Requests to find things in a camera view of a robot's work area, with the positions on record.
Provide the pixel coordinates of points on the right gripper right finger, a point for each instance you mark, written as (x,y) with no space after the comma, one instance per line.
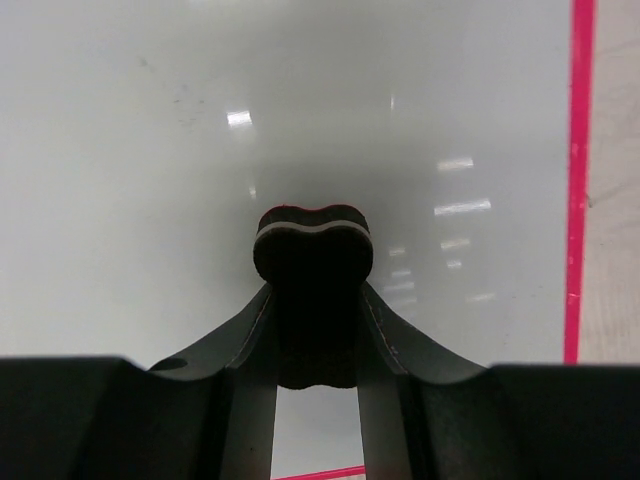
(427,413)

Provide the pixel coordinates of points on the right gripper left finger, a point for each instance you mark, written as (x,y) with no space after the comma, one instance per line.
(206,412)

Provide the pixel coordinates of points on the red bone-shaped eraser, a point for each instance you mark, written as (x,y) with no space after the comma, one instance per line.
(316,262)

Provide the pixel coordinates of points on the pink framed whiteboard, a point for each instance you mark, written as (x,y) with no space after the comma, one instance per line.
(142,141)

